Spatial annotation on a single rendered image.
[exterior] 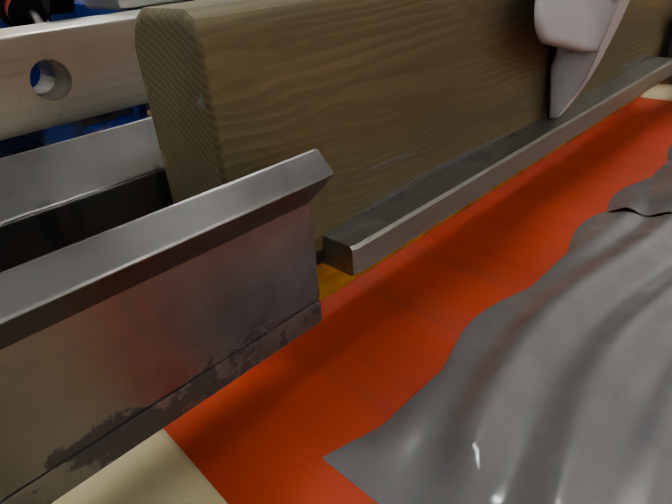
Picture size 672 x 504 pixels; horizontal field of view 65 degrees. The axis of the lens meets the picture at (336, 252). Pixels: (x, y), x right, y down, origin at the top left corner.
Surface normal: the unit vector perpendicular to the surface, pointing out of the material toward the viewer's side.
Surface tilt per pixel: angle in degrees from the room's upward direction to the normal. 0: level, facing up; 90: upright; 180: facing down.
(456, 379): 6
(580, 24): 84
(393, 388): 0
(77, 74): 90
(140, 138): 45
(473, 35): 90
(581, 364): 33
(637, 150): 0
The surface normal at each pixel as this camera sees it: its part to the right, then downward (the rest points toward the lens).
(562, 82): -0.70, 0.41
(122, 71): 0.71, 0.31
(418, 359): -0.07, -0.86
